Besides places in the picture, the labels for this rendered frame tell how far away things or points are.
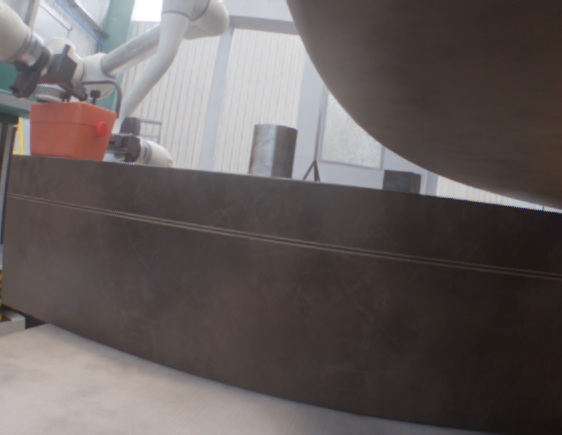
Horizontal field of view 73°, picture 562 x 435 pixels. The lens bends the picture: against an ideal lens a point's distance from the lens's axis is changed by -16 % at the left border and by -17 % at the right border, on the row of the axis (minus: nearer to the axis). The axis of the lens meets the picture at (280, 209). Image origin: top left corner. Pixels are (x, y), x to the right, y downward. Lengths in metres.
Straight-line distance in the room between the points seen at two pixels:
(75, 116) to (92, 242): 0.28
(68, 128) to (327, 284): 0.64
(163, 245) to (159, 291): 0.09
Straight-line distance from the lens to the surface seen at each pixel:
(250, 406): 0.74
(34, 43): 0.97
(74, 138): 1.00
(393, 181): 1.79
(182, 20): 1.45
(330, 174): 3.95
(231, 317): 0.77
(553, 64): 0.56
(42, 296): 1.06
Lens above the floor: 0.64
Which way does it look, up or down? 1 degrees down
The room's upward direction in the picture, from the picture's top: 7 degrees clockwise
